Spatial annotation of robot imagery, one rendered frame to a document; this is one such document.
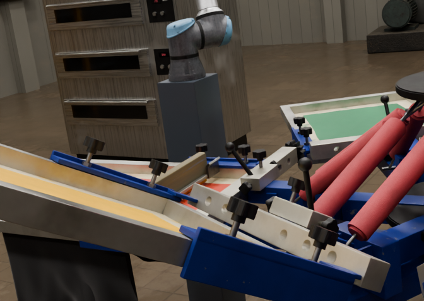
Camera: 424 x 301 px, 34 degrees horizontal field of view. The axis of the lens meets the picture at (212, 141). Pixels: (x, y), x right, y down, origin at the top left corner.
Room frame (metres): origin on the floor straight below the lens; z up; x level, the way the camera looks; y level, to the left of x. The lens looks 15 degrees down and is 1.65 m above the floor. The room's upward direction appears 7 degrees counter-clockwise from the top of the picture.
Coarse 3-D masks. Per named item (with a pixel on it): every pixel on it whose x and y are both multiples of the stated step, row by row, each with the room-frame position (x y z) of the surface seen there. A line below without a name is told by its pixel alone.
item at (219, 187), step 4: (148, 180) 2.24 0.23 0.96; (204, 184) 2.12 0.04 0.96; (208, 184) 2.12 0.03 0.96; (212, 184) 2.11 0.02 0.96; (216, 184) 2.11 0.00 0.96; (220, 184) 2.10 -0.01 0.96; (224, 184) 2.10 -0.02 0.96; (228, 184) 2.09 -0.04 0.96; (212, 188) 2.08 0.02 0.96; (216, 188) 2.07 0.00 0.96; (220, 188) 2.07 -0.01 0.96; (224, 188) 2.06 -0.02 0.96; (184, 200) 2.00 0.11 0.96; (184, 204) 1.96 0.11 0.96; (188, 204) 1.95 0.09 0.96
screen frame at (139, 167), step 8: (96, 160) 2.46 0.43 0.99; (104, 160) 2.45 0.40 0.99; (112, 160) 2.43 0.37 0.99; (120, 160) 2.42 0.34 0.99; (112, 168) 2.40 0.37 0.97; (120, 168) 2.38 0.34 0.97; (128, 168) 2.36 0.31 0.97; (136, 168) 2.34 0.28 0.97; (144, 168) 2.32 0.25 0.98; (168, 168) 2.27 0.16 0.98; (224, 168) 2.16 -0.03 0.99; (232, 168) 2.15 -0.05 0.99; (240, 168) 2.13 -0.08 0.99; (216, 176) 2.18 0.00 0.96; (224, 176) 2.16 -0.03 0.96; (232, 176) 2.15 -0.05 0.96; (240, 176) 2.13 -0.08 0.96; (0, 224) 1.93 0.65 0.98; (8, 224) 1.91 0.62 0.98; (16, 224) 1.90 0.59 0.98; (8, 232) 1.92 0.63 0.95; (16, 232) 1.90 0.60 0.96; (24, 232) 1.88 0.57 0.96; (32, 232) 1.87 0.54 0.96; (40, 232) 1.85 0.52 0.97; (48, 232) 1.84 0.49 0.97
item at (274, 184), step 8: (272, 184) 1.79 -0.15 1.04; (280, 184) 1.78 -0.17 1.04; (256, 192) 1.79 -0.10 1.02; (264, 192) 1.77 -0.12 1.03; (272, 192) 1.76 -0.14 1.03; (280, 192) 1.75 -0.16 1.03; (288, 192) 1.74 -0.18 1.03; (248, 200) 1.80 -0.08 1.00; (256, 200) 1.79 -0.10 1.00; (264, 200) 1.77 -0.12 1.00; (288, 200) 1.74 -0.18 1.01
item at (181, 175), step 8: (200, 152) 2.14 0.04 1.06; (192, 160) 2.06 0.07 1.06; (200, 160) 2.10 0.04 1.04; (176, 168) 1.99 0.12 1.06; (184, 168) 2.02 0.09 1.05; (192, 168) 2.05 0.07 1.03; (200, 168) 2.09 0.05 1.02; (160, 176) 1.93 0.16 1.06; (168, 176) 1.94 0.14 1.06; (176, 176) 1.97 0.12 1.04; (184, 176) 2.01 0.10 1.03; (192, 176) 2.05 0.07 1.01; (200, 176) 2.09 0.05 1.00; (160, 184) 1.90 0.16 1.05; (168, 184) 1.93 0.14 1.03; (176, 184) 1.97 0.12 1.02; (184, 184) 2.00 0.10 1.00
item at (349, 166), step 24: (384, 120) 1.68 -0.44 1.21; (408, 120) 1.66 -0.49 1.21; (360, 144) 1.58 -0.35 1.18; (384, 144) 1.46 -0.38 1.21; (408, 144) 1.81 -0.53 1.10; (336, 168) 1.61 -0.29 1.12; (360, 168) 1.42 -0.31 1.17; (408, 168) 1.33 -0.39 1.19; (312, 192) 1.64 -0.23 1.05; (336, 192) 1.39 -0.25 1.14; (384, 192) 1.30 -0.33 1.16; (360, 216) 1.28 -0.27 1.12; (384, 216) 1.28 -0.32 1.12; (360, 240) 1.28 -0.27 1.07
